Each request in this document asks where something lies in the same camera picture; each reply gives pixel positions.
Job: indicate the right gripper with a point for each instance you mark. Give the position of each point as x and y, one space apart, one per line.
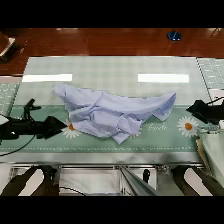
201 109

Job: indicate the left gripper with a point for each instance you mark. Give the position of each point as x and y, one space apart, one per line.
50 127

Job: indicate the light blue shirt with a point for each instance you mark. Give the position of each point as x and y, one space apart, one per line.
100 113

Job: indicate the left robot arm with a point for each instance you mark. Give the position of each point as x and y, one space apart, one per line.
16 128

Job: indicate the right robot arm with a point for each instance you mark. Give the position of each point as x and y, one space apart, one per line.
213 181

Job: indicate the blue round disc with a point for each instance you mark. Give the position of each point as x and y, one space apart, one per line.
174 36

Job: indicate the silver frame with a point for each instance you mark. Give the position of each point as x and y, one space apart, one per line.
140 185

